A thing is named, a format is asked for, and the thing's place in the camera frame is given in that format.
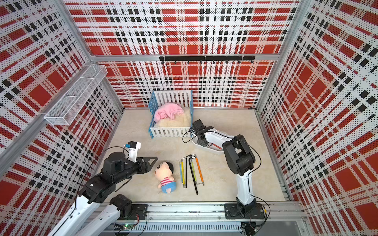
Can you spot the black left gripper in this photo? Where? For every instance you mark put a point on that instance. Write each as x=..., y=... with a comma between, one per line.
x=142, y=170

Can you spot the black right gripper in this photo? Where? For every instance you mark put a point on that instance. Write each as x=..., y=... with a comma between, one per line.
x=202, y=143

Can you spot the orange hex key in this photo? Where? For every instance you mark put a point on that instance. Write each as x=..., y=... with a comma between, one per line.
x=199, y=169

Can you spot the large black hex key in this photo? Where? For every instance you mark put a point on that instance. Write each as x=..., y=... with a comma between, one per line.
x=193, y=174

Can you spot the thin black hex key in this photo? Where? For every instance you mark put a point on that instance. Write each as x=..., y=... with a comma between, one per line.
x=187, y=167

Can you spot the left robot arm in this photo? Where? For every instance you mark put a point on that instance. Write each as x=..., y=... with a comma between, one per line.
x=116, y=169

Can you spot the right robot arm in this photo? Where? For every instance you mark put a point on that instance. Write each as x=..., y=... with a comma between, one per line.
x=238, y=155

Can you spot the white plastic storage box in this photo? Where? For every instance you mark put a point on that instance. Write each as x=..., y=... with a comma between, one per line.
x=208, y=148

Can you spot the light blue hex key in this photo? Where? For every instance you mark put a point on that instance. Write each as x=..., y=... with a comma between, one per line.
x=181, y=172

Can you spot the yellow hex key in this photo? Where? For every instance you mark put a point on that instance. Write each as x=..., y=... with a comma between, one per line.
x=183, y=161

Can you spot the cream fluffy mattress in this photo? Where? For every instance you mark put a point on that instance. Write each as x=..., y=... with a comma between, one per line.
x=180, y=120

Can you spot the cartoon boy plush doll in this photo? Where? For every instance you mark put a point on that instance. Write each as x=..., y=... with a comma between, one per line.
x=164, y=173

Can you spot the pink cloth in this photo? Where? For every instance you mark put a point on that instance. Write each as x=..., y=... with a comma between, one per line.
x=167, y=111

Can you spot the white and blue toy crib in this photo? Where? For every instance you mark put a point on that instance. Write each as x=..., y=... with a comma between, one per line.
x=182, y=97

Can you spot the green circuit board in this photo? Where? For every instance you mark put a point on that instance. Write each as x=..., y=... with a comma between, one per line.
x=128, y=226

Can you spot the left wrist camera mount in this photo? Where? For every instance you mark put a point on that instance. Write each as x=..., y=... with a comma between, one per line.
x=132, y=147

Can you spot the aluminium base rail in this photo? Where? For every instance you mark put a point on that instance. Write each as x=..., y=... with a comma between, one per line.
x=177, y=218

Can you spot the black hook rail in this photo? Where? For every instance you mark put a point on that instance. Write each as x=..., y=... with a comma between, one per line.
x=176, y=59

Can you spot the white wire mesh basket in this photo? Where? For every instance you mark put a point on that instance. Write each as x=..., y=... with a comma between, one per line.
x=69, y=105

